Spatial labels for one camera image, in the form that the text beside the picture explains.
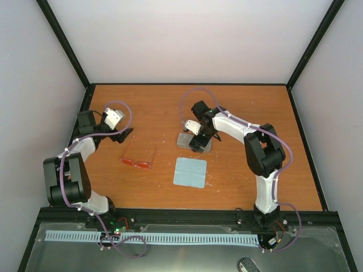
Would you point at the left controller board with LED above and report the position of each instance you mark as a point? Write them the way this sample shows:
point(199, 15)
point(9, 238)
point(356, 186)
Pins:
point(119, 225)

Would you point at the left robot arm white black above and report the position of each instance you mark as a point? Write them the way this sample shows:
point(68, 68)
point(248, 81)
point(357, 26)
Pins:
point(66, 179)

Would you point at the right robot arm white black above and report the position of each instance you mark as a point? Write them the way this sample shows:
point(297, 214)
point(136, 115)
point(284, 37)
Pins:
point(264, 153)

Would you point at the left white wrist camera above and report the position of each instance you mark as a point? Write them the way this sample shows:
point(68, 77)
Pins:
point(113, 117)

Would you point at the black aluminium frame rail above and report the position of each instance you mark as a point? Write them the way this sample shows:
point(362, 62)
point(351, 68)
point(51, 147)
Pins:
point(135, 219)

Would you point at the light blue slotted cable duct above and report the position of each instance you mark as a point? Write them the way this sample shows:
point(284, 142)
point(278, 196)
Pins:
point(154, 238)

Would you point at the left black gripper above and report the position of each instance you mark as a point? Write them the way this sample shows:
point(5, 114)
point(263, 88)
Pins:
point(122, 136)

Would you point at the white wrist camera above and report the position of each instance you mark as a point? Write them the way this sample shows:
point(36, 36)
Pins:
point(192, 126)
point(113, 117)

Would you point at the light blue cleaning cloth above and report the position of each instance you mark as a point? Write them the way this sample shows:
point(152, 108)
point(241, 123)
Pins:
point(190, 173)

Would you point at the red sunglasses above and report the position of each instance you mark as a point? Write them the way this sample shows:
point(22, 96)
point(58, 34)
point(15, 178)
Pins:
point(139, 153)

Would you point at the black white oval object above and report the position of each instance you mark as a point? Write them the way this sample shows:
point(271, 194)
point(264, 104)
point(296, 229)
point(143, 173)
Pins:
point(246, 264)

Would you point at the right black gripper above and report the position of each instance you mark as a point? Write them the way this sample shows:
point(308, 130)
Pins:
point(202, 143)

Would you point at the grey glasses case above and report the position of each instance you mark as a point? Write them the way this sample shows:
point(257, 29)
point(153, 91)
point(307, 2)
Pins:
point(184, 140)

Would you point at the right connector with wires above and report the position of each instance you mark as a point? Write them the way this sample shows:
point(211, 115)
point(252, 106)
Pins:
point(278, 234)

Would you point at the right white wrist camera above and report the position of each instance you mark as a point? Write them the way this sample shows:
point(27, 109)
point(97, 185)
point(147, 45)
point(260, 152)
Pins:
point(192, 126)

